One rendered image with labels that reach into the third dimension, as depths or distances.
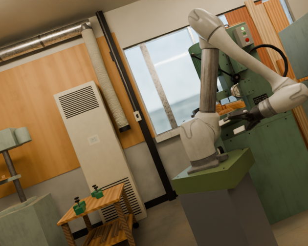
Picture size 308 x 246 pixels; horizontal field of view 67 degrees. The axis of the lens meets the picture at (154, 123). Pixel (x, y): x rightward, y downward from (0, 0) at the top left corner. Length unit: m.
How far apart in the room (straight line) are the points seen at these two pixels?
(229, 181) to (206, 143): 0.23
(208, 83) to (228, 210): 0.70
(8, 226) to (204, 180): 2.29
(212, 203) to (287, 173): 0.92
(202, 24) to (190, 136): 0.57
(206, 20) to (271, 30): 2.65
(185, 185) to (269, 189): 0.87
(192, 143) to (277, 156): 0.90
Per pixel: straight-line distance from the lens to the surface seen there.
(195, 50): 2.03
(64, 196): 3.43
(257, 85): 2.08
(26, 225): 2.96
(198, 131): 1.27
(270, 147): 1.97
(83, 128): 2.97
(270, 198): 2.03
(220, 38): 1.27
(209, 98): 1.44
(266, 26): 3.89
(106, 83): 3.11
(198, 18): 1.32
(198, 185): 1.26
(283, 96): 1.22
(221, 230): 1.33
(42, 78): 3.49
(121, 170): 2.94
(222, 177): 1.18
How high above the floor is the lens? 1.00
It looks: 1 degrees up
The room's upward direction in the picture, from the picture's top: 22 degrees counter-clockwise
